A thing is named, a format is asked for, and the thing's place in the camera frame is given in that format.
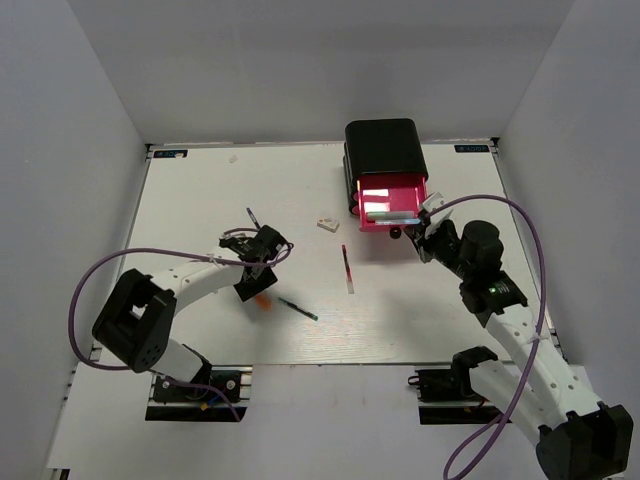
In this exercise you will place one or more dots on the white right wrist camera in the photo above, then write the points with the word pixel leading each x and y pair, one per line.
pixel 432 213

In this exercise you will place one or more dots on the left logo sticker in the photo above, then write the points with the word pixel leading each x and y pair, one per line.
pixel 170 154

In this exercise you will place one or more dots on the purple gel pen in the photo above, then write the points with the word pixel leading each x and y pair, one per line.
pixel 253 218

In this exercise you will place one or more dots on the right logo sticker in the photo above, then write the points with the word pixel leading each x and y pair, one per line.
pixel 471 148

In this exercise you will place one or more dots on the pink top drawer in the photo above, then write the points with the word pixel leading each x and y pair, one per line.
pixel 387 192

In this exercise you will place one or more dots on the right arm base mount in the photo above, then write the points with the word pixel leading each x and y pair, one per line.
pixel 445 396

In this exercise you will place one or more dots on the red gel pen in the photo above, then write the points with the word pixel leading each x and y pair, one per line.
pixel 348 271

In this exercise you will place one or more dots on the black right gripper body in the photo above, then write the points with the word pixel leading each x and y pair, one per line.
pixel 440 243

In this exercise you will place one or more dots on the green highlighter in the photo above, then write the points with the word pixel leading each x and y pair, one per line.
pixel 374 216

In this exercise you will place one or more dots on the orange highlighter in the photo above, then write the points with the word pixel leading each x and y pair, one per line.
pixel 263 302

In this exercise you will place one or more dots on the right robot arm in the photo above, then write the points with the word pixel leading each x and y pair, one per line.
pixel 574 433

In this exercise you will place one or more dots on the black drawer cabinet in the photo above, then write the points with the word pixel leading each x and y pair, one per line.
pixel 381 147

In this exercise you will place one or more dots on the blue highlighter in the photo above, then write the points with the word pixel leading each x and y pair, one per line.
pixel 397 222

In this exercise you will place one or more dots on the white eraser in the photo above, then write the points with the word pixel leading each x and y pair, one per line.
pixel 328 224

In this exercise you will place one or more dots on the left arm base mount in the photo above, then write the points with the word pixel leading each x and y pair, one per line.
pixel 228 402

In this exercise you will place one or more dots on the green gel pen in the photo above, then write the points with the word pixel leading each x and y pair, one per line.
pixel 291 305

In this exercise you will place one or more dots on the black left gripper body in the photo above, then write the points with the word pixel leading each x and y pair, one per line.
pixel 265 272

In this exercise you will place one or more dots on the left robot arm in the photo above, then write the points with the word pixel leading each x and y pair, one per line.
pixel 136 321

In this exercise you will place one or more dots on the logo sticker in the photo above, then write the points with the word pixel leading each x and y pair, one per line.
pixel 471 148
pixel 170 154

